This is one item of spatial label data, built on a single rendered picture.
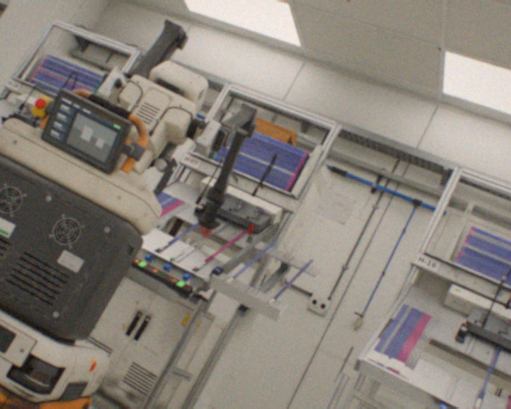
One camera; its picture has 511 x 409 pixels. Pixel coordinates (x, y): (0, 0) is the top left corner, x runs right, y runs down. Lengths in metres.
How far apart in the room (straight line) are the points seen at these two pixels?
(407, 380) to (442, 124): 2.95
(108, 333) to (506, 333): 1.93
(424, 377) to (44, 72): 3.05
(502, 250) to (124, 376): 1.95
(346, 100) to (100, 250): 3.76
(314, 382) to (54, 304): 3.04
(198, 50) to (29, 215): 4.18
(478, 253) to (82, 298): 2.04
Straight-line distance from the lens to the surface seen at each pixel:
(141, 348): 3.36
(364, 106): 5.42
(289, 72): 5.70
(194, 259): 3.12
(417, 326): 3.07
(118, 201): 2.01
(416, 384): 2.77
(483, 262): 3.33
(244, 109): 2.92
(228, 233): 3.36
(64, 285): 2.00
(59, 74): 4.46
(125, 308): 3.44
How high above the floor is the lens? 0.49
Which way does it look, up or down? 13 degrees up
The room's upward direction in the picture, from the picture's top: 29 degrees clockwise
